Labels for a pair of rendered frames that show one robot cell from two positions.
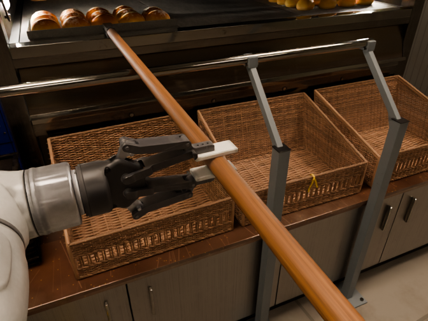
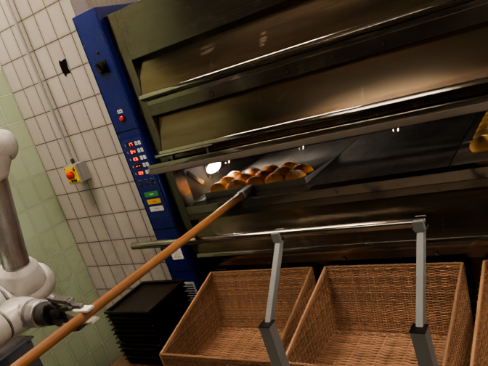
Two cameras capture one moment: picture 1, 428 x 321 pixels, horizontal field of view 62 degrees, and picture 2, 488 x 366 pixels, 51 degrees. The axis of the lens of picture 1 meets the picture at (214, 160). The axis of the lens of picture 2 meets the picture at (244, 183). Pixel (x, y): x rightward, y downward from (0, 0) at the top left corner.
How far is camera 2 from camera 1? 156 cm
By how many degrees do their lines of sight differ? 57
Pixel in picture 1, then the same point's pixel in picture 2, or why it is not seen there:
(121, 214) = (237, 349)
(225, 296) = not seen: outside the picture
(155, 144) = (56, 300)
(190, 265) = not seen: outside the picture
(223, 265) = not seen: outside the picture
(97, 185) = (38, 311)
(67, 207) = (28, 317)
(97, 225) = (216, 351)
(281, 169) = (267, 343)
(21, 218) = (17, 317)
